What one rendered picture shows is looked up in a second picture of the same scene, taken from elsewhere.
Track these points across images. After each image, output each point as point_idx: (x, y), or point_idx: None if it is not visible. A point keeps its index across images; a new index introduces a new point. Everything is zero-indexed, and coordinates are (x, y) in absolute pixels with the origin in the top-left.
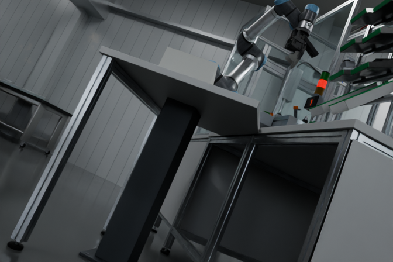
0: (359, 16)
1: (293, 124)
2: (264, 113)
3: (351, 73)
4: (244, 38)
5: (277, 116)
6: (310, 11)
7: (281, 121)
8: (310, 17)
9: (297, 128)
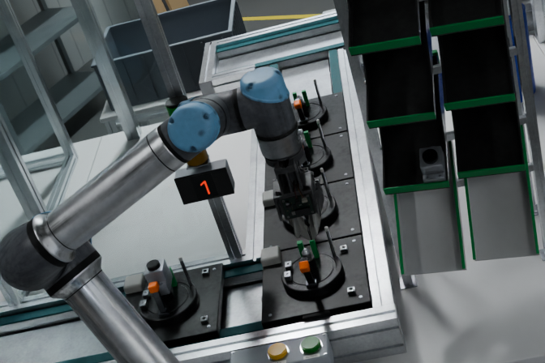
0: (394, 48)
1: (520, 360)
2: (328, 354)
3: (460, 177)
4: (66, 264)
5: (164, 275)
6: (286, 100)
7: (369, 334)
8: (293, 114)
9: (542, 362)
